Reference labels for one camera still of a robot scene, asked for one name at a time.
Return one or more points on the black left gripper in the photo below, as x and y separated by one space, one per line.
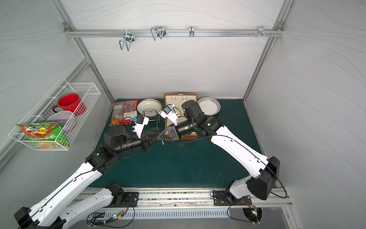
145 142

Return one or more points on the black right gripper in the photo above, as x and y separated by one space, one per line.
173 133

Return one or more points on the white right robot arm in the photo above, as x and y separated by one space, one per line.
263 171

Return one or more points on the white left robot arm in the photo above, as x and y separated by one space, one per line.
56 211

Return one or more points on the brown jewelry box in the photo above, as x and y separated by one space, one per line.
177 100

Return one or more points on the speckled cream plate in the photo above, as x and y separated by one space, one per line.
149 107

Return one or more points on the red candy bag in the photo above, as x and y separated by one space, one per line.
123 113

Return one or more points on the white patterned rim bowl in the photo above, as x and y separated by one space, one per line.
209 105

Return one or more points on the red enamel mug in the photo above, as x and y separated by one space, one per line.
72 103

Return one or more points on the grey plate in basket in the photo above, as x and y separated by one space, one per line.
63 118

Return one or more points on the double metal hook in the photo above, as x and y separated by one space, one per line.
126 42

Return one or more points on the green snack bag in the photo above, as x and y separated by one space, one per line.
44 136

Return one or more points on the metal loop hook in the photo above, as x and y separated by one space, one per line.
158 32

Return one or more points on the small metal hook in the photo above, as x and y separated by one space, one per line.
191 31

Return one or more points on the chrome wire plate stand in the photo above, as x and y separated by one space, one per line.
155 118

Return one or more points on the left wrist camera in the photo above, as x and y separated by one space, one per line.
139 123

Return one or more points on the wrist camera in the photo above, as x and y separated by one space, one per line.
169 113
139 123

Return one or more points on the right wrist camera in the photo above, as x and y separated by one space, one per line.
169 113

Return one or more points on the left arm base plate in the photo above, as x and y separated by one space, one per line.
123 200

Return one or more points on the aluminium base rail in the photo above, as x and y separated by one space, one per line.
169 198

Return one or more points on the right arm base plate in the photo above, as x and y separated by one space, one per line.
221 198

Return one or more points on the white wire wall basket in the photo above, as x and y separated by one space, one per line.
89 94

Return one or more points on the metal bracket hook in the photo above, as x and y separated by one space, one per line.
261 33

